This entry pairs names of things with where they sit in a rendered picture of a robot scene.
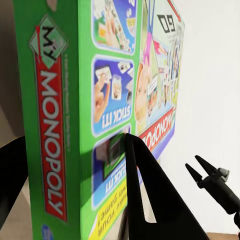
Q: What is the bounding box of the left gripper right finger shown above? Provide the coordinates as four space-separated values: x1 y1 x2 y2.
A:
125 133 210 240

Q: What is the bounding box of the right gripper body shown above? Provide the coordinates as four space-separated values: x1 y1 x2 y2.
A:
198 169 233 204

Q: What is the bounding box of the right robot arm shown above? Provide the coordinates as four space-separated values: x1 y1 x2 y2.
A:
185 155 240 240

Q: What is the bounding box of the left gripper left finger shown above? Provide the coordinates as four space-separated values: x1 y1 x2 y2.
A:
0 136 29 230

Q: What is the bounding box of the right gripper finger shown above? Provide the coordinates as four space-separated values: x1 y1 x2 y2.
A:
195 155 218 176
185 163 203 185

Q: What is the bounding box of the board game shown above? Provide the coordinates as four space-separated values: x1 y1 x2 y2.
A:
12 0 185 240

